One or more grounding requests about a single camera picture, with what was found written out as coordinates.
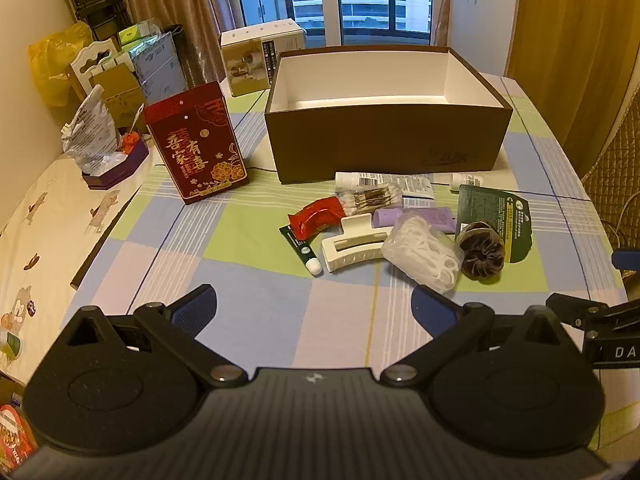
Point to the bag of white floss picks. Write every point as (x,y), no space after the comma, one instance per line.
(425,255)

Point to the small green tube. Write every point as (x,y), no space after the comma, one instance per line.
(300,252)

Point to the red snack packet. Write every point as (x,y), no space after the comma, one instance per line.
(15,435)

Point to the cartoon printed cloth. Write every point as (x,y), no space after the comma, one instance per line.
(45,240)

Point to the brown hair scrunchie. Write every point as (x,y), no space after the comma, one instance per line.
(482,255)

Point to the yellow plastic bag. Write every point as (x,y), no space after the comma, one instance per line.
(50,70)

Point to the gold cardboard box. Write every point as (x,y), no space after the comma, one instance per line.
(120,92)

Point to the black folding cart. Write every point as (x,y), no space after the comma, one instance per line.
(95,0)

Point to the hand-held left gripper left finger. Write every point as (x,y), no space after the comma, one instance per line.
(197,305)

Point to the white hair claw clip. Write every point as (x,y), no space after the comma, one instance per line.
(350,255)

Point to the cotton swab pack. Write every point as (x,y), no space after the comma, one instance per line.
(367,200)

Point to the white product box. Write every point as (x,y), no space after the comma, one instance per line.
(245,65)

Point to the small orange ornament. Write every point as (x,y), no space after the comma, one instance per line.
(130,141)

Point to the dark green card package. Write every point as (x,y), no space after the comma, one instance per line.
(492,207)

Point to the white carved chair back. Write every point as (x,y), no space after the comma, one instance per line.
(87,62)

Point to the green tissue pack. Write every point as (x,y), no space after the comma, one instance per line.
(132,35)

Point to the yellow wooden door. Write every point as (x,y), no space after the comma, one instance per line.
(575,60)

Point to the white squeeze tube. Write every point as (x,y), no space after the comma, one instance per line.
(370,180)

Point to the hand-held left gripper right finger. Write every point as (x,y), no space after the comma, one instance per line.
(432,310)

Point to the grey blue box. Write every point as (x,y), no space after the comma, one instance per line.
(160,67)

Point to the checked tablecloth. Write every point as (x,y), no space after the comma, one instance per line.
(250,280)

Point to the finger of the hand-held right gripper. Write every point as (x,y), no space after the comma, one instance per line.
(565,305)
(627,261)

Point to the brown cardboard box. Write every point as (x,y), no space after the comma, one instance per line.
(380,135)

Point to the small white bottle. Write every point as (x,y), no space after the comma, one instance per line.
(465,181)

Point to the glass balcony door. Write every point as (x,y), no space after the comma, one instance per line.
(350,0)

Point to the purple tray box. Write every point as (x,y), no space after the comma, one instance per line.
(117,172)

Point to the red gift box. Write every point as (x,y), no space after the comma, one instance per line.
(200,150)

